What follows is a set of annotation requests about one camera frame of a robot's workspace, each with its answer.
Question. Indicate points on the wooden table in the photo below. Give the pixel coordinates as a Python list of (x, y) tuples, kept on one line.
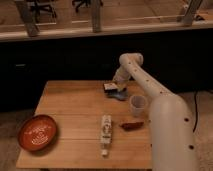
[(77, 107)]

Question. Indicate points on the orange patterned bowl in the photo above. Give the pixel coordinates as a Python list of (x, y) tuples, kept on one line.
[(37, 132)]

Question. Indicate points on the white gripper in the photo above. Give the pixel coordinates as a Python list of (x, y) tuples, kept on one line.
[(121, 78)]

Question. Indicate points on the white plastic cup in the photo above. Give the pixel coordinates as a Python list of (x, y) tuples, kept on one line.
[(138, 104)]

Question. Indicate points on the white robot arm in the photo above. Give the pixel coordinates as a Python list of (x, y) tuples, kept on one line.
[(171, 125)]

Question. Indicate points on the red chili pepper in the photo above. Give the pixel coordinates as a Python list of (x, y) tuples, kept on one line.
[(131, 126)]

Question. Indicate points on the white tube bottle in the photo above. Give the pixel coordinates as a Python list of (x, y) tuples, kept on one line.
[(106, 134)]

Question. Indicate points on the black office chair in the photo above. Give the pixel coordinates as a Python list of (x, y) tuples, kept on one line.
[(81, 2), (38, 6)]

